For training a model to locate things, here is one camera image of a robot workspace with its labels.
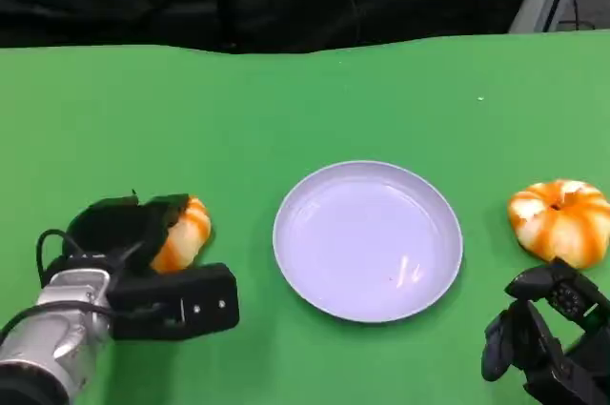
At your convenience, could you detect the lilac plate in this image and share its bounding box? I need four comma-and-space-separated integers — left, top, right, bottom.
272, 159, 464, 324

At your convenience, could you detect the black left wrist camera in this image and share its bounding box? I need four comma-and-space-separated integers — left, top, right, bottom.
106, 262, 240, 342

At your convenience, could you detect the thin black floor cable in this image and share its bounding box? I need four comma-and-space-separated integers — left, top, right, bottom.
560, 0, 598, 30

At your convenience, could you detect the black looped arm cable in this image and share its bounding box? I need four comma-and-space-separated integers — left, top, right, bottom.
36, 229, 144, 288

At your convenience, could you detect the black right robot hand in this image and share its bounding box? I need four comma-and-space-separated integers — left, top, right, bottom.
480, 256, 610, 405

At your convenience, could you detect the green table cloth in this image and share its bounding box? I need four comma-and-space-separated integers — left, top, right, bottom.
0, 29, 610, 405

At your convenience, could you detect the orange and white bread roll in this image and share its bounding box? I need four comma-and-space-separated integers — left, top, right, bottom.
507, 178, 610, 269
150, 194, 213, 275

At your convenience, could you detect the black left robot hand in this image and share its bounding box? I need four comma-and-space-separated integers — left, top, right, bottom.
62, 193, 192, 277

